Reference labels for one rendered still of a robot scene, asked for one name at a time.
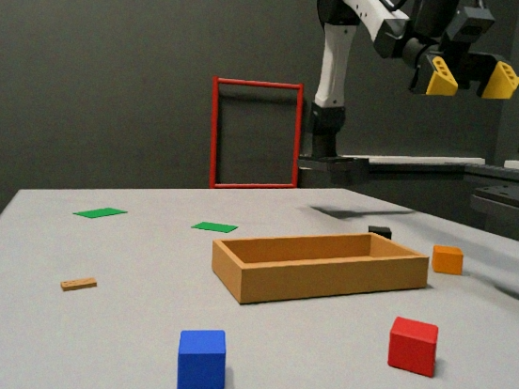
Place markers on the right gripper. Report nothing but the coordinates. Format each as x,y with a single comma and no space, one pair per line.
498,77

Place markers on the red block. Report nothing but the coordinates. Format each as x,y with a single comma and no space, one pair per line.
412,346

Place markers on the blue block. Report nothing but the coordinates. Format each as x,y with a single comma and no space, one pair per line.
202,359

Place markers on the green flat panel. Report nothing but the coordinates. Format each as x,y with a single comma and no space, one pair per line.
99,213

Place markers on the wooden tray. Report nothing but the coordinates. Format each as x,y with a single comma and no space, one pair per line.
390,266

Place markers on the green flat card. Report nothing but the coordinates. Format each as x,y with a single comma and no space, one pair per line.
215,227

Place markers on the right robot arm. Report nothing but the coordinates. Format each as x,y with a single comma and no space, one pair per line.
341,18

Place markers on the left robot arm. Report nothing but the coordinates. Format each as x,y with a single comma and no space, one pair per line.
505,194

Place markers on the orange block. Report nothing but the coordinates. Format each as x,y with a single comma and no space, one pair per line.
447,259

